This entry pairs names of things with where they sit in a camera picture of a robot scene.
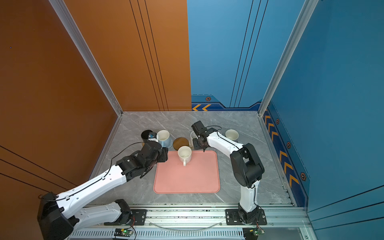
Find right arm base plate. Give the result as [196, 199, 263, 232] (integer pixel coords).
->
[225, 208, 268, 226]

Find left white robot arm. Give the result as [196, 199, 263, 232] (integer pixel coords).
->
[37, 141, 169, 240]

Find right aluminium corner post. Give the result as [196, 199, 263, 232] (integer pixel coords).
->
[258, 0, 319, 117]

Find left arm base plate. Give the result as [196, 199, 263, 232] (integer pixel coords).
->
[104, 209, 147, 226]

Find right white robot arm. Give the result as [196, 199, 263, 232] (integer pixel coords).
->
[192, 121, 267, 226]

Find black mug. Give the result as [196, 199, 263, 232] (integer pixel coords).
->
[141, 130, 153, 143]

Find aluminium front rail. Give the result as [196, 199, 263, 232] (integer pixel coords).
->
[59, 205, 313, 230]

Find white mug blue handle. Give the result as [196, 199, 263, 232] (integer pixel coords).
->
[157, 130, 172, 148]

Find aluminium corner post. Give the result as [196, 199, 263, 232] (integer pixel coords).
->
[258, 0, 319, 117]
[49, 0, 123, 117]

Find left aluminium corner post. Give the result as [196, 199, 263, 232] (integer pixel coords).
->
[49, 0, 123, 117]

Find white mug purple handle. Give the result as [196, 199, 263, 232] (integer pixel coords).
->
[225, 129, 240, 142]

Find plain brown round coaster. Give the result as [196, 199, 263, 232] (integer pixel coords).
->
[173, 137, 190, 151]

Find pink rectangular tray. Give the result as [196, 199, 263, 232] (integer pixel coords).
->
[153, 151, 221, 194]

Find left green circuit board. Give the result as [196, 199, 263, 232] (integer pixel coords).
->
[114, 228, 135, 240]

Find cream white mug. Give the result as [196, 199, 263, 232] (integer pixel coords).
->
[178, 146, 192, 167]

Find right circuit board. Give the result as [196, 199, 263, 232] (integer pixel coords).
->
[243, 228, 265, 240]

